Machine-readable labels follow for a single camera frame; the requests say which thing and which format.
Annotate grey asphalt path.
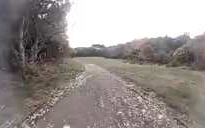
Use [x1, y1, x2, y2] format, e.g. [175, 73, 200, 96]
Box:
[19, 63, 195, 128]

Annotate grass verge by trees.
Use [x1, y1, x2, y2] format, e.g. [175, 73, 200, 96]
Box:
[8, 58, 88, 118]

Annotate row of bushes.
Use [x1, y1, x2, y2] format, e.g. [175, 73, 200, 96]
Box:
[71, 31, 205, 72]

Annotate open grass field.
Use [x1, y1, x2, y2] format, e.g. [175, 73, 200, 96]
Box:
[74, 56, 205, 128]

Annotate clump of dark trees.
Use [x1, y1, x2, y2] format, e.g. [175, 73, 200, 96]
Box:
[0, 0, 74, 81]

